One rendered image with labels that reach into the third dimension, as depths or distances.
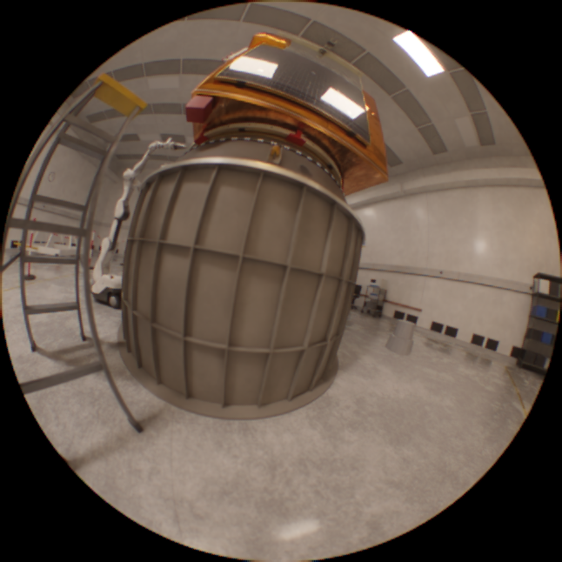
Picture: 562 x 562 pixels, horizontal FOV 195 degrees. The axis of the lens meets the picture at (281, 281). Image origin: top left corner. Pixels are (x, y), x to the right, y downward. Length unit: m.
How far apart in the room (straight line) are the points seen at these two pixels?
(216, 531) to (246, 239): 1.07
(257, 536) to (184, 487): 0.29
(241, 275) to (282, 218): 0.28
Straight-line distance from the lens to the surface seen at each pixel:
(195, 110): 1.22
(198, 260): 0.67
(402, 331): 2.52
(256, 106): 1.26
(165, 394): 1.01
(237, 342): 0.72
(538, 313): 4.89
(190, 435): 0.87
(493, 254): 5.22
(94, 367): 0.75
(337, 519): 0.82
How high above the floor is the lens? 0.75
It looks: 3 degrees down
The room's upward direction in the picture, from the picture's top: 12 degrees clockwise
